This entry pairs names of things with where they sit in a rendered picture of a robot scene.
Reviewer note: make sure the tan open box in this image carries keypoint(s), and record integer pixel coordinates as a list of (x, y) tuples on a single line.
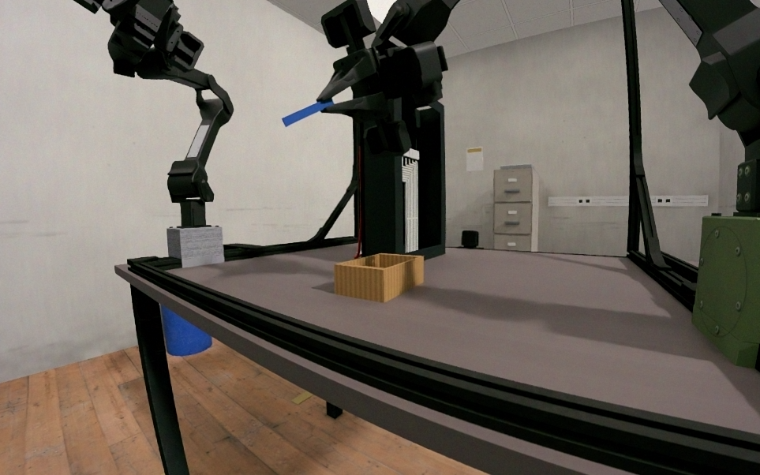
[(379, 277)]

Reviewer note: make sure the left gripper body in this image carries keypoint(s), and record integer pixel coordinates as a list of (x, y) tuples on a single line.
[(347, 24)]

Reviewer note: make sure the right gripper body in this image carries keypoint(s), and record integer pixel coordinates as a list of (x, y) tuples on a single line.
[(130, 36)]

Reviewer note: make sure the black rack frame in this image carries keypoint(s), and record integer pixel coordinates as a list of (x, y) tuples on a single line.
[(383, 187)]

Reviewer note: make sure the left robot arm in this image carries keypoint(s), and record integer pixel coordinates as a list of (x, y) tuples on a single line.
[(726, 34)]

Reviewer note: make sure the yellow label strip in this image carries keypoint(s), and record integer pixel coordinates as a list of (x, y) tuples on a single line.
[(304, 113)]

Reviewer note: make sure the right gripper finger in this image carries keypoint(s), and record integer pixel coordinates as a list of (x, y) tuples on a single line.
[(164, 41), (118, 8)]

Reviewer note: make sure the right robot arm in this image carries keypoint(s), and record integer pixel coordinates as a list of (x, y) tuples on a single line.
[(187, 179)]

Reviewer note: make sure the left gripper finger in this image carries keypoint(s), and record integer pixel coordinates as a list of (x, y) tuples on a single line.
[(364, 109), (359, 65)]

